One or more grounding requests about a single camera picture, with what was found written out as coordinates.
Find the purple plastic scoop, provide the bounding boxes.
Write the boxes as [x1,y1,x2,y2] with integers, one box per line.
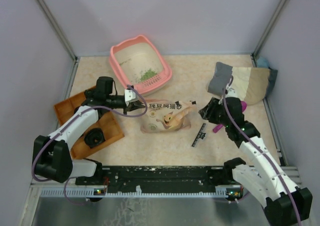
[212,101,247,133]

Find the beige cat litter bag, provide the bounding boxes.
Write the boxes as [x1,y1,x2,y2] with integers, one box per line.
[140,98,197,133]

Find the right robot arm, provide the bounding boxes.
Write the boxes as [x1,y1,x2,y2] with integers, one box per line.
[199,97,313,226]

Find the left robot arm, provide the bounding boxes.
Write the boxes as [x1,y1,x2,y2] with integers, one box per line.
[31,76,148,185]

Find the green litter pellets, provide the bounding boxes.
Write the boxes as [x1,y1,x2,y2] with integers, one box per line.
[136,68,158,83]

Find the pink litter box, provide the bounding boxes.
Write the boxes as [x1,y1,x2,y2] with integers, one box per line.
[109,34,173,96]

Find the orange compartment tray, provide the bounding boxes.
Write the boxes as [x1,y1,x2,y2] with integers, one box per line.
[53,91,125,160]

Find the black part front tray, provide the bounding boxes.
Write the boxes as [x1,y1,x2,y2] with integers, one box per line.
[84,127,106,149]

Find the grey beige folded cloth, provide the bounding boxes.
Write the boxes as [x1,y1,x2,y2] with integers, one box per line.
[207,62,278,105]

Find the blue cloth in corner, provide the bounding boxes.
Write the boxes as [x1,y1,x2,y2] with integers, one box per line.
[256,56,270,69]

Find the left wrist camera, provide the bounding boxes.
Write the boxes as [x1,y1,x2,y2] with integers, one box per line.
[124,89,139,106]

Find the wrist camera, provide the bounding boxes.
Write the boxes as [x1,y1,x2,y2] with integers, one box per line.
[124,89,139,106]
[225,85,238,98]

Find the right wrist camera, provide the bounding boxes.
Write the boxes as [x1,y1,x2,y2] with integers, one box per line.
[225,85,238,98]

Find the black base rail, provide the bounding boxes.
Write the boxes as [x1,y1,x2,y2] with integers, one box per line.
[75,166,244,200]

